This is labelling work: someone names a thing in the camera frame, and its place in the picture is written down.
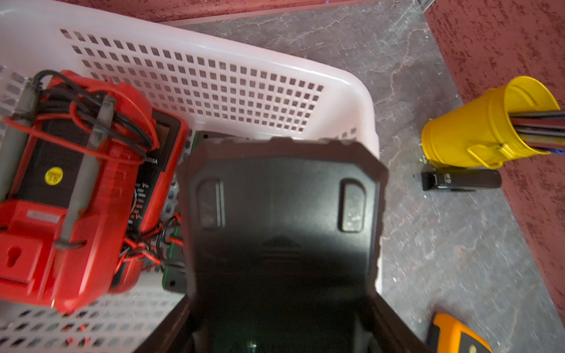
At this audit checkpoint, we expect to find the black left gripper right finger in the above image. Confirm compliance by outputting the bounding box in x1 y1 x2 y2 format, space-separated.
368 294 430 353

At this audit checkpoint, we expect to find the white plastic basket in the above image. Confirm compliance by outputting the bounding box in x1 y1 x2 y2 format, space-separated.
1 1 380 352

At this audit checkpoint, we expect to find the bright red multimeter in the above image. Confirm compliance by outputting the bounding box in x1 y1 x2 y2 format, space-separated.
1 70 160 313

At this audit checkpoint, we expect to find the small black stapler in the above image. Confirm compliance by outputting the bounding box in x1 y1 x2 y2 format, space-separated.
421 169 503 192

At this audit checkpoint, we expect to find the black multimeter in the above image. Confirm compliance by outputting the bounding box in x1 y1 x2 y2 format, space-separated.
177 138 388 352

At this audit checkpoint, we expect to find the red dark multimeter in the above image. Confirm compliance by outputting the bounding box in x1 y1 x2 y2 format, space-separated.
108 109 189 294

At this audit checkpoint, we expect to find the yellow pen cup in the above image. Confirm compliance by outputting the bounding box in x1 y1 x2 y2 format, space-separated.
422 76 560 169

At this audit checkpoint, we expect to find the yellow multimeter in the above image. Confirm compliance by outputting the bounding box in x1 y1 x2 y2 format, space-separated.
426 313 492 353

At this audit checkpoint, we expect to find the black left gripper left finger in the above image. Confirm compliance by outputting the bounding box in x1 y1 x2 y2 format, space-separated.
133 296 194 353

